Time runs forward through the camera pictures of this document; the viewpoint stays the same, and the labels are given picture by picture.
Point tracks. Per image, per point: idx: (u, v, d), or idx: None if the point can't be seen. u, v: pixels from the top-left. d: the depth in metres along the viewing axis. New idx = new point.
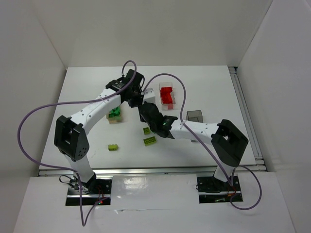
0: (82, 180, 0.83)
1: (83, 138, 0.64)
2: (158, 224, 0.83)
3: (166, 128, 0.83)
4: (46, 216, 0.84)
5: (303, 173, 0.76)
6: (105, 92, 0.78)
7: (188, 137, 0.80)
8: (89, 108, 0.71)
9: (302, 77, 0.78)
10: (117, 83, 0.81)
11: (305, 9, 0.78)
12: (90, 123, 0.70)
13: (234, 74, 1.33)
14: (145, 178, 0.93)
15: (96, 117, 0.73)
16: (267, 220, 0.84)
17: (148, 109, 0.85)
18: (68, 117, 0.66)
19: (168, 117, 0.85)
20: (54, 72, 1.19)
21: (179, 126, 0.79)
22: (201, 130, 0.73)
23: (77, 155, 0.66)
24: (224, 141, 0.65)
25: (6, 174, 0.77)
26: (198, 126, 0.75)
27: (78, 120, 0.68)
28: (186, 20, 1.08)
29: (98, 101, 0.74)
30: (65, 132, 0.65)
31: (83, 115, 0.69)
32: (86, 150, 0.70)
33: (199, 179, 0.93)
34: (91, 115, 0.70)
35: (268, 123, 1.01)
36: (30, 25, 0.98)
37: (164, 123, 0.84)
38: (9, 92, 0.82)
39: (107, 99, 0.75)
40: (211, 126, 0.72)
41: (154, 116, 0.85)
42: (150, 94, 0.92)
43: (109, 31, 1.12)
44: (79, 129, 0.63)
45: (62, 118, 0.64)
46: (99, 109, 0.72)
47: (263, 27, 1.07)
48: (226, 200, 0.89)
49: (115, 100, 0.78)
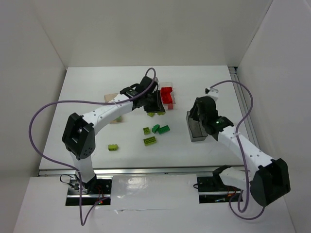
0: (83, 180, 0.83)
1: (91, 137, 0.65)
2: (158, 224, 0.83)
3: (216, 126, 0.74)
4: (45, 215, 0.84)
5: (303, 173, 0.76)
6: (119, 96, 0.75)
7: (231, 148, 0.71)
8: (101, 110, 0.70)
9: (303, 76, 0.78)
10: (131, 89, 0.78)
11: (305, 9, 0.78)
12: (99, 124, 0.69)
13: (234, 74, 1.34)
14: (145, 178, 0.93)
15: (107, 120, 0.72)
16: (267, 221, 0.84)
17: (207, 101, 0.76)
18: (80, 115, 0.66)
19: (223, 118, 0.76)
20: (54, 72, 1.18)
21: (230, 135, 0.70)
22: (250, 154, 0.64)
23: (82, 154, 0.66)
24: (269, 183, 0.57)
25: (6, 174, 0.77)
26: (250, 147, 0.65)
27: (89, 119, 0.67)
28: (186, 20, 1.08)
29: (111, 104, 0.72)
30: (75, 129, 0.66)
31: (95, 116, 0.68)
32: (91, 150, 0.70)
33: (199, 179, 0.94)
34: (102, 116, 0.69)
35: (268, 123, 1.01)
36: (30, 25, 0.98)
37: (216, 122, 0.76)
38: (9, 92, 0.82)
39: (119, 104, 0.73)
40: (265, 157, 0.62)
41: (209, 110, 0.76)
42: (214, 93, 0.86)
43: (110, 31, 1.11)
44: (89, 128, 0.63)
45: (75, 116, 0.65)
46: (111, 113, 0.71)
47: (262, 27, 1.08)
48: (226, 200, 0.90)
49: (128, 107, 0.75)
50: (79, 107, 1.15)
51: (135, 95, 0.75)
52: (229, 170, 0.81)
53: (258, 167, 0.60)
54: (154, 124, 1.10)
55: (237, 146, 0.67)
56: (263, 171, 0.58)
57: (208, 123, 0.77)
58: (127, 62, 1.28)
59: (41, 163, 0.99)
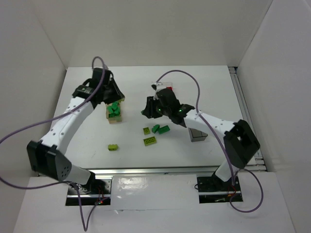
0: (81, 184, 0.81)
1: (61, 158, 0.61)
2: (158, 224, 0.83)
3: (181, 115, 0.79)
4: (45, 215, 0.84)
5: (303, 174, 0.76)
6: (73, 103, 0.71)
7: (198, 128, 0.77)
8: (60, 125, 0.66)
9: (303, 76, 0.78)
10: (84, 89, 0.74)
11: (305, 9, 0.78)
12: (64, 141, 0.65)
13: (234, 74, 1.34)
14: (146, 178, 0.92)
15: (71, 131, 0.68)
16: (267, 221, 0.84)
17: (166, 93, 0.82)
18: (39, 141, 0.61)
19: (185, 105, 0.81)
20: (54, 72, 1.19)
21: (194, 116, 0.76)
22: (215, 125, 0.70)
23: (59, 175, 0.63)
24: (235, 141, 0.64)
25: (6, 174, 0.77)
26: (213, 120, 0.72)
27: (50, 141, 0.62)
28: (186, 20, 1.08)
29: (67, 114, 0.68)
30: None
31: (55, 135, 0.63)
32: (69, 167, 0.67)
33: (199, 179, 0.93)
34: (63, 132, 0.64)
35: (268, 123, 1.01)
36: (30, 25, 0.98)
37: (180, 109, 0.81)
38: (9, 92, 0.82)
39: (77, 110, 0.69)
40: (227, 123, 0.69)
41: (171, 102, 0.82)
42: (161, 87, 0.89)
43: (109, 31, 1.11)
44: (54, 151, 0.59)
45: (33, 144, 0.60)
46: (71, 124, 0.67)
47: (262, 27, 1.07)
48: (226, 200, 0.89)
49: (87, 108, 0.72)
50: None
51: (91, 92, 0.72)
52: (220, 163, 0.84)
53: (225, 133, 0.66)
54: (154, 124, 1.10)
55: (202, 124, 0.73)
56: (230, 135, 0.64)
57: (173, 113, 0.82)
58: (127, 63, 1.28)
59: None
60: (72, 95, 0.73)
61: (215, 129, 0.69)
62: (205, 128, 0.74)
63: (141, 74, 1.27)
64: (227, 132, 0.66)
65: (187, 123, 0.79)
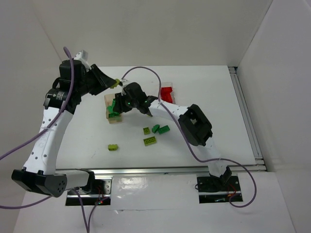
0: (81, 185, 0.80)
1: (52, 179, 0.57)
2: (158, 224, 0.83)
3: (146, 106, 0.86)
4: (45, 216, 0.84)
5: (303, 174, 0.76)
6: (47, 116, 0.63)
7: (163, 115, 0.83)
8: (40, 147, 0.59)
9: (302, 76, 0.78)
10: (55, 93, 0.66)
11: (305, 9, 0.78)
12: (51, 161, 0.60)
13: (234, 74, 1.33)
14: (145, 178, 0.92)
15: (55, 147, 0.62)
16: (268, 221, 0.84)
17: (132, 86, 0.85)
18: (22, 170, 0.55)
19: (150, 96, 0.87)
20: (54, 72, 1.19)
21: (156, 105, 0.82)
22: (173, 110, 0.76)
23: (57, 191, 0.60)
24: (188, 122, 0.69)
25: (6, 174, 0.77)
26: (172, 106, 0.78)
27: (34, 167, 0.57)
28: (186, 20, 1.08)
29: (45, 132, 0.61)
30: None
31: (37, 159, 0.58)
32: (64, 179, 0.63)
33: (199, 179, 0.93)
34: (46, 153, 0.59)
35: (268, 123, 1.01)
36: (30, 25, 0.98)
37: (145, 100, 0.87)
38: (10, 92, 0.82)
39: (54, 125, 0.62)
40: (182, 108, 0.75)
41: (136, 93, 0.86)
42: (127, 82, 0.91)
43: (109, 31, 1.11)
44: (41, 177, 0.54)
45: (16, 175, 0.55)
46: (52, 141, 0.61)
47: (263, 27, 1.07)
48: (226, 200, 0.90)
49: (66, 118, 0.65)
50: (78, 108, 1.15)
51: (65, 97, 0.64)
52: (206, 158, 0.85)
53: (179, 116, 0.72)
54: (154, 124, 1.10)
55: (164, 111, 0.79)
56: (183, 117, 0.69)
57: (140, 104, 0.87)
58: (127, 63, 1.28)
59: None
60: (44, 105, 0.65)
61: (173, 114, 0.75)
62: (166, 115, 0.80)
63: (141, 74, 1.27)
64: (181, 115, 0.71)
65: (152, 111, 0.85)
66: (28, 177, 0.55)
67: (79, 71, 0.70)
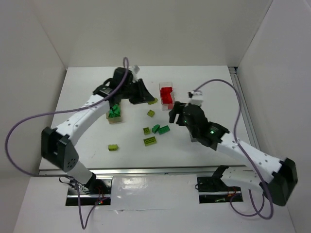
0: (81, 182, 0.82)
1: (71, 148, 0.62)
2: (158, 224, 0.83)
3: (212, 138, 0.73)
4: (45, 216, 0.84)
5: (304, 174, 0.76)
6: (92, 99, 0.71)
7: (233, 156, 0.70)
8: (76, 118, 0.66)
9: (303, 77, 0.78)
10: (104, 89, 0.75)
11: (305, 10, 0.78)
12: (77, 133, 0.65)
13: (234, 74, 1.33)
14: (145, 178, 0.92)
15: (85, 125, 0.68)
16: (267, 220, 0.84)
17: (195, 112, 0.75)
18: (54, 129, 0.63)
19: (215, 125, 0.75)
20: (54, 72, 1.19)
21: (232, 144, 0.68)
22: (259, 161, 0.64)
23: (66, 166, 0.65)
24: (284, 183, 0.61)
25: (6, 174, 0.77)
26: (255, 154, 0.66)
27: (64, 130, 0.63)
28: (186, 20, 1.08)
29: (85, 109, 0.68)
30: (53, 142, 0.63)
31: (69, 125, 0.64)
32: (75, 161, 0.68)
33: (199, 179, 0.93)
34: (78, 124, 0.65)
35: (268, 123, 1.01)
36: (30, 25, 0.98)
37: (211, 131, 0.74)
38: (10, 92, 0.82)
39: (95, 107, 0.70)
40: (271, 159, 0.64)
41: (198, 121, 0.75)
42: (199, 96, 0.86)
43: (110, 31, 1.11)
44: (65, 140, 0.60)
45: (48, 130, 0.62)
46: (86, 118, 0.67)
47: (263, 27, 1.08)
48: (226, 200, 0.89)
49: (104, 108, 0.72)
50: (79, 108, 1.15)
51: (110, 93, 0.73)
52: (230, 172, 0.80)
53: (272, 174, 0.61)
54: (154, 124, 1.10)
55: (244, 157, 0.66)
56: (280, 178, 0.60)
57: (201, 134, 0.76)
58: (127, 63, 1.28)
59: (41, 163, 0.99)
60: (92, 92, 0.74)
61: (258, 166, 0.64)
62: (244, 160, 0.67)
63: (141, 74, 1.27)
64: (274, 173, 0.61)
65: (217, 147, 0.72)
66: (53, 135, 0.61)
67: (129, 80, 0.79)
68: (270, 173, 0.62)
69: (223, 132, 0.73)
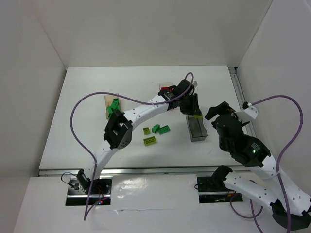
0: (95, 176, 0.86)
1: (129, 132, 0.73)
2: (158, 224, 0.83)
3: (250, 156, 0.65)
4: (45, 216, 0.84)
5: (304, 174, 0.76)
6: (156, 98, 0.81)
7: (265, 179, 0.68)
8: (141, 109, 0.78)
9: (303, 77, 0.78)
10: (168, 92, 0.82)
11: (305, 10, 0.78)
12: (137, 122, 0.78)
13: (234, 74, 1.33)
14: (145, 178, 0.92)
15: (145, 118, 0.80)
16: (267, 221, 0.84)
17: (232, 124, 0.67)
18: (122, 112, 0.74)
19: (254, 142, 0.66)
20: (54, 72, 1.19)
21: (271, 171, 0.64)
22: (292, 196, 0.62)
23: (120, 145, 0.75)
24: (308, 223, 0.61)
25: (6, 174, 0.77)
26: (291, 187, 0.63)
27: (129, 117, 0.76)
28: (187, 20, 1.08)
29: (149, 104, 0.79)
30: (117, 123, 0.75)
31: (134, 114, 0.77)
32: (127, 143, 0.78)
33: (199, 180, 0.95)
34: (141, 115, 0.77)
35: (268, 123, 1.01)
36: (30, 25, 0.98)
37: (252, 149, 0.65)
38: (10, 92, 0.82)
39: (156, 106, 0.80)
40: (305, 196, 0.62)
41: (234, 134, 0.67)
42: (252, 113, 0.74)
43: (110, 30, 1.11)
44: (128, 125, 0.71)
45: (118, 113, 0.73)
46: (148, 113, 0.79)
47: (263, 28, 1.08)
48: (226, 200, 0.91)
49: (164, 108, 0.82)
50: (79, 108, 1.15)
51: (172, 98, 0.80)
52: (234, 178, 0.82)
53: (302, 213, 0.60)
54: (154, 124, 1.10)
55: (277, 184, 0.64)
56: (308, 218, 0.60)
57: (237, 149, 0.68)
58: (127, 62, 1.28)
59: (41, 163, 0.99)
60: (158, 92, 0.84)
61: (290, 200, 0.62)
62: (276, 187, 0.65)
63: (141, 74, 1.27)
64: (304, 211, 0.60)
65: (254, 166, 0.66)
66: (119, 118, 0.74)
67: (190, 92, 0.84)
68: (300, 210, 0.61)
69: (264, 153, 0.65)
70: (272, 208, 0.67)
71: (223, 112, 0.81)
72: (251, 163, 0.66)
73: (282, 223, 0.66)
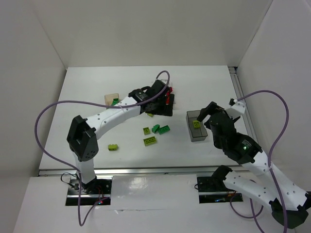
0: (83, 181, 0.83)
1: (93, 141, 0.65)
2: (158, 224, 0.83)
3: (242, 153, 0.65)
4: (45, 216, 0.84)
5: (304, 173, 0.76)
6: (126, 100, 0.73)
7: (258, 176, 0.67)
8: (107, 114, 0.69)
9: (303, 77, 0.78)
10: (140, 94, 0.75)
11: (305, 10, 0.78)
12: (104, 128, 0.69)
13: (234, 74, 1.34)
14: (145, 178, 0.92)
15: (112, 123, 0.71)
16: (267, 221, 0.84)
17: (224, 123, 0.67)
18: (83, 119, 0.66)
19: (247, 139, 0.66)
20: (54, 72, 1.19)
21: (263, 167, 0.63)
22: (286, 191, 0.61)
23: (84, 157, 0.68)
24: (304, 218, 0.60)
25: (6, 174, 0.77)
26: (284, 182, 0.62)
27: (92, 123, 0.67)
28: (187, 20, 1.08)
29: (116, 108, 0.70)
30: (78, 131, 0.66)
31: (98, 120, 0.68)
32: (94, 154, 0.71)
33: (199, 180, 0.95)
34: (106, 121, 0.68)
35: (268, 123, 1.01)
36: (30, 25, 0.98)
37: (243, 145, 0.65)
38: (10, 93, 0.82)
39: (126, 108, 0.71)
40: (299, 191, 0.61)
41: (228, 132, 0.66)
42: (240, 108, 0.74)
43: (110, 30, 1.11)
44: (91, 133, 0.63)
45: (79, 119, 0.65)
46: (115, 117, 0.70)
47: (263, 27, 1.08)
48: (226, 200, 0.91)
49: (134, 111, 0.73)
50: (79, 108, 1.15)
51: (144, 100, 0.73)
52: (234, 177, 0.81)
53: (297, 208, 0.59)
54: (154, 124, 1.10)
55: (271, 180, 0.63)
56: (304, 213, 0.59)
57: (230, 147, 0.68)
58: (127, 62, 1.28)
59: (41, 163, 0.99)
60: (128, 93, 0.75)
61: (285, 195, 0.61)
62: (270, 184, 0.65)
63: (141, 74, 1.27)
64: (300, 207, 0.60)
65: (246, 162, 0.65)
66: (80, 125, 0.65)
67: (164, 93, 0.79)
68: (295, 206, 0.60)
69: (255, 149, 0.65)
70: (272, 207, 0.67)
71: (212, 111, 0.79)
72: (243, 159, 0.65)
73: (280, 220, 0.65)
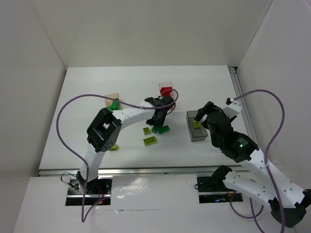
0: (90, 178, 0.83)
1: (115, 132, 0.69)
2: (158, 224, 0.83)
3: (239, 150, 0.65)
4: (45, 216, 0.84)
5: (304, 173, 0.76)
6: (143, 103, 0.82)
7: (256, 174, 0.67)
8: (129, 110, 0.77)
9: (303, 77, 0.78)
10: (154, 100, 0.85)
11: (305, 11, 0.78)
12: (125, 123, 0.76)
13: (234, 74, 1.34)
14: (146, 178, 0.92)
15: (131, 120, 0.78)
16: (267, 220, 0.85)
17: (221, 121, 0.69)
18: (110, 111, 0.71)
19: (244, 137, 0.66)
20: (54, 72, 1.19)
21: (260, 164, 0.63)
22: (284, 189, 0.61)
23: (103, 148, 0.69)
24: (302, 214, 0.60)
25: (6, 174, 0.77)
26: (281, 179, 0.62)
27: (118, 116, 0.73)
28: (186, 20, 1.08)
29: (138, 107, 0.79)
30: (102, 122, 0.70)
31: (123, 114, 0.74)
32: (111, 146, 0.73)
33: (199, 180, 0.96)
34: (129, 116, 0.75)
35: (268, 123, 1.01)
36: (30, 25, 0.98)
37: (239, 143, 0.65)
38: (10, 93, 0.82)
39: (144, 109, 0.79)
40: (297, 188, 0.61)
41: (224, 130, 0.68)
42: (236, 107, 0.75)
43: (110, 30, 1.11)
44: (116, 124, 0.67)
45: (105, 110, 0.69)
46: (136, 115, 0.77)
47: (263, 27, 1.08)
48: (226, 200, 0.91)
49: (149, 114, 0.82)
50: (79, 108, 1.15)
51: (159, 105, 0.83)
52: (233, 177, 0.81)
53: (295, 205, 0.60)
54: None
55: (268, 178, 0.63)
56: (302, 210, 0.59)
57: (226, 145, 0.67)
58: (127, 62, 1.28)
59: (41, 163, 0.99)
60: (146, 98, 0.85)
61: (282, 192, 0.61)
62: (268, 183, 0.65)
63: (141, 74, 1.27)
64: (297, 204, 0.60)
65: (243, 160, 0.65)
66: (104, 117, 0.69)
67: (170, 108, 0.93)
68: (293, 203, 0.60)
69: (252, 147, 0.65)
70: (271, 205, 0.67)
71: (209, 111, 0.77)
72: (240, 157, 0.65)
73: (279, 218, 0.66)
